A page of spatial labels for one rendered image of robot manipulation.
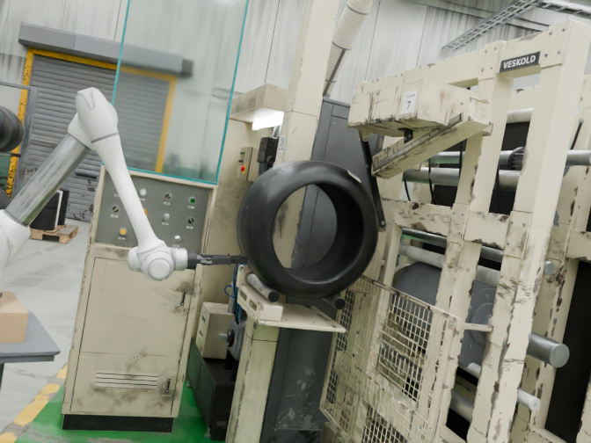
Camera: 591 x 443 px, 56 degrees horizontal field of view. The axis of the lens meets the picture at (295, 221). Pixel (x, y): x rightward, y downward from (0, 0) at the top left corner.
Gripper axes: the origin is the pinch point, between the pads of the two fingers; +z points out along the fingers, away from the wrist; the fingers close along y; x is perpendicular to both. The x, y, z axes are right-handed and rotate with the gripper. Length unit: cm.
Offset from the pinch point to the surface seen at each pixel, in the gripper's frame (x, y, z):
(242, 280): 13.4, 22.7, 7.6
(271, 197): -25.6, -11.0, 8.8
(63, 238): 81, 632, -103
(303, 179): -32.8, -11.4, 21.1
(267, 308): 16.9, -11.8, 9.6
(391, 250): -1, 20, 78
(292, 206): -19.9, 25.3, 29.5
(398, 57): -274, 834, 512
